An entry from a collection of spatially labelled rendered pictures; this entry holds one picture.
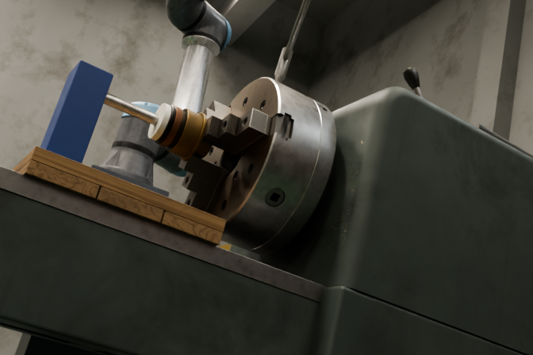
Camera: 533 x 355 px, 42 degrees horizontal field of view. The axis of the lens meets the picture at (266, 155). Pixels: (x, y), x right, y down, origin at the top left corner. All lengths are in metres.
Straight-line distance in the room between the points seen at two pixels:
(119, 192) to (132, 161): 0.75
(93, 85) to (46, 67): 7.93
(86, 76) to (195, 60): 0.87
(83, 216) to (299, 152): 0.39
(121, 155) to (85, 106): 0.61
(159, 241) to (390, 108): 0.48
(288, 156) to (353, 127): 0.16
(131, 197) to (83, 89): 0.24
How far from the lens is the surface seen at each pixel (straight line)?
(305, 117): 1.21
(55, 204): 0.99
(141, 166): 1.75
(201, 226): 1.04
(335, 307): 1.11
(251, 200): 1.16
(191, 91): 1.96
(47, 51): 9.18
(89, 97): 1.17
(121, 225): 1.01
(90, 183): 0.99
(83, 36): 9.35
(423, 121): 1.28
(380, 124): 1.22
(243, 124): 1.19
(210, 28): 2.07
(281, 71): 1.35
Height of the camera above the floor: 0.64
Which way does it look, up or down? 21 degrees up
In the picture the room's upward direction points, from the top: 15 degrees clockwise
